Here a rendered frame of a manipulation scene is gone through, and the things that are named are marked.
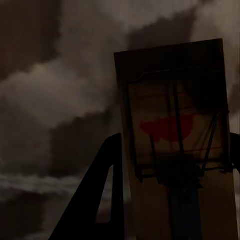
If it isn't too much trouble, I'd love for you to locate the mousetrap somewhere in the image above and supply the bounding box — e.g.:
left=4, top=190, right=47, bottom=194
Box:
left=114, top=38, right=239, bottom=240

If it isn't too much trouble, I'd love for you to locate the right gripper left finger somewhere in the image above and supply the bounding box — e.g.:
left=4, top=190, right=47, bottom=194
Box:
left=49, top=133, right=125, bottom=240

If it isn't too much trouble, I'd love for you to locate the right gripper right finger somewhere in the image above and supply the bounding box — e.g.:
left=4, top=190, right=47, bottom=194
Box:
left=230, top=133, right=240, bottom=172

